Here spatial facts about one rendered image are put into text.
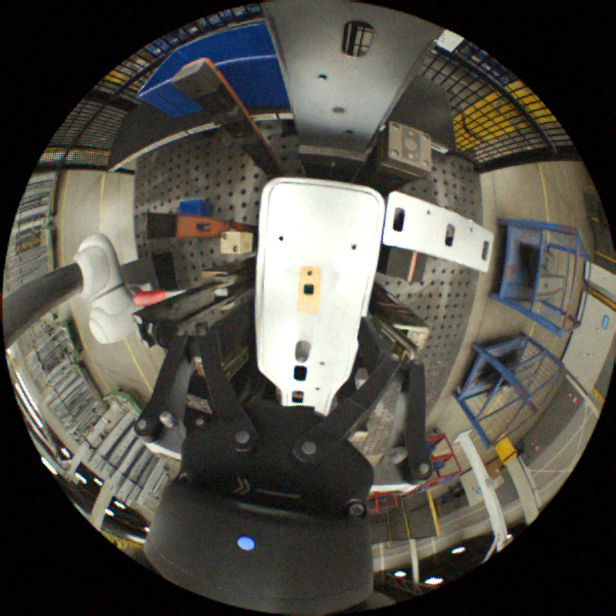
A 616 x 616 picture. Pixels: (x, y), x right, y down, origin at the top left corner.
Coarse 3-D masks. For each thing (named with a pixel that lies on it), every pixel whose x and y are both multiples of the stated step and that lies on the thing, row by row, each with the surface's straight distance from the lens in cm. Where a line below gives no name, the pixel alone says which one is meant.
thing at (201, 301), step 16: (208, 288) 27; (160, 304) 23; (176, 304) 23; (192, 304) 26; (208, 304) 28; (144, 320) 21; (160, 320) 19; (176, 320) 25; (192, 320) 25; (144, 336) 22; (160, 336) 19
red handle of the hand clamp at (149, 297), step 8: (192, 288) 31; (224, 288) 30; (136, 296) 32; (144, 296) 32; (152, 296) 31; (160, 296) 31; (168, 296) 31; (216, 296) 30; (224, 296) 31; (144, 304) 33
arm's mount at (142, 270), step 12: (168, 252) 86; (132, 264) 90; (144, 264) 84; (156, 264) 81; (168, 264) 85; (132, 276) 92; (144, 276) 86; (156, 276) 80; (168, 276) 85; (156, 288) 82; (168, 288) 84
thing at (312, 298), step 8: (304, 272) 32; (320, 272) 32; (304, 280) 32; (312, 280) 31; (304, 288) 30; (312, 288) 30; (304, 296) 31; (312, 296) 31; (304, 304) 31; (312, 304) 31; (304, 312) 31; (312, 312) 31
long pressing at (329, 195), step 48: (288, 192) 34; (336, 192) 33; (288, 240) 32; (336, 240) 32; (288, 288) 34; (336, 288) 33; (288, 336) 38; (336, 336) 37; (288, 384) 46; (336, 384) 46
